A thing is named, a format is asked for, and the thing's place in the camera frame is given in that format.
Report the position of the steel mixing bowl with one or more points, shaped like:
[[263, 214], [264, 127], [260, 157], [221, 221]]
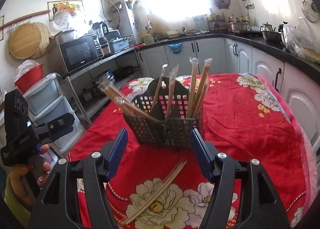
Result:
[[272, 36]]

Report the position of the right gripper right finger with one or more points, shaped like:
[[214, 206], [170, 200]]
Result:
[[260, 205]]

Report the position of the steel stock pot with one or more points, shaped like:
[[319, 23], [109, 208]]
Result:
[[239, 26]]

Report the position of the chopsticks pair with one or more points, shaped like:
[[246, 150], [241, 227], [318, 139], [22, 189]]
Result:
[[172, 80], [157, 193], [204, 76], [107, 87], [194, 62], [130, 109], [155, 97]]

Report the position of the wall fan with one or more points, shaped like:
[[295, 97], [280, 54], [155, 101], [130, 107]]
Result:
[[222, 4]]

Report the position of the black blender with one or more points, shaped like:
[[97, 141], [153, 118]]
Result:
[[99, 31]]

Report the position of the black frying pan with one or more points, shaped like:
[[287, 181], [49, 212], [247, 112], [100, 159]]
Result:
[[125, 71]]

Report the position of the black microwave oven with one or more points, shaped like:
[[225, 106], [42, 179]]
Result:
[[67, 57]]

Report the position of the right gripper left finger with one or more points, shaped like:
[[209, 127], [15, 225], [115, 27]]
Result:
[[57, 205]]

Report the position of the clear plastic bag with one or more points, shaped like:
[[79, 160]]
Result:
[[302, 40]]

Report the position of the green sleeve forearm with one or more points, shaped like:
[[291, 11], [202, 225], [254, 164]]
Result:
[[18, 210]]

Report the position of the blue dish tub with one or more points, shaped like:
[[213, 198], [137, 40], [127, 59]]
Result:
[[119, 44]]

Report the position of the wooden cutting board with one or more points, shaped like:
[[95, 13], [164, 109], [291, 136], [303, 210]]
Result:
[[158, 24]]

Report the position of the fruit picture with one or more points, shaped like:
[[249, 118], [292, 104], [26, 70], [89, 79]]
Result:
[[73, 7]]

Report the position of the wooden rolling pin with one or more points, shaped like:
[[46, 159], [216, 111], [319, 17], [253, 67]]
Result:
[[23, 18]]

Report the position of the red plastic basin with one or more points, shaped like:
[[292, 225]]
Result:
[[27, 80]]

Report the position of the black plastic utensil basket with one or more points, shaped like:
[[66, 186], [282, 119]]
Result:
[[172, 131]]

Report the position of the stacked steel pots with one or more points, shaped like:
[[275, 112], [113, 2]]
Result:
[[108, 75]]

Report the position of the blue hanging basin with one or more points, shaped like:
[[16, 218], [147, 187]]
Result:
[[176, 48]]

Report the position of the round bamboo board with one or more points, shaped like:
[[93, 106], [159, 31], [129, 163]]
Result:
[[29, 40]]

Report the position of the red floral tablecloth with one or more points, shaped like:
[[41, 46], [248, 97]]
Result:
[[244, 117]]

